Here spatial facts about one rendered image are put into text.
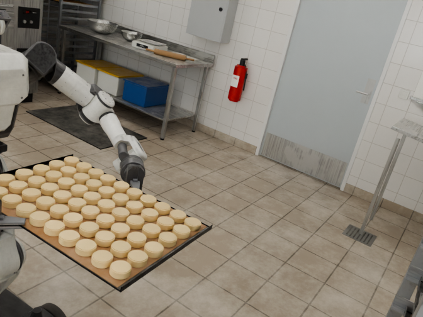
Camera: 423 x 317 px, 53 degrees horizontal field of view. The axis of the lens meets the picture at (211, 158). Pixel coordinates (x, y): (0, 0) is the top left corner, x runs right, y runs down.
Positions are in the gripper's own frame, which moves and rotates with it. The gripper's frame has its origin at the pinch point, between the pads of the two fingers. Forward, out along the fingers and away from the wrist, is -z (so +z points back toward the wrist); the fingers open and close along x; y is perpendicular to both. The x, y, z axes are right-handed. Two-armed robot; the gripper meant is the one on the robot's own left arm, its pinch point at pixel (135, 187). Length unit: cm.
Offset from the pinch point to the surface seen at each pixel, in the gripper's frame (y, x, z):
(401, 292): 60, 7, -59
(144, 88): 44, -55, 361
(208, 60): 114, -11, 367
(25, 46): -89, -33, 386
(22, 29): -92, -14, 383
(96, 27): -16, -5, 432
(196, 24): 93, 28, 371
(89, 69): -20, -57, 429
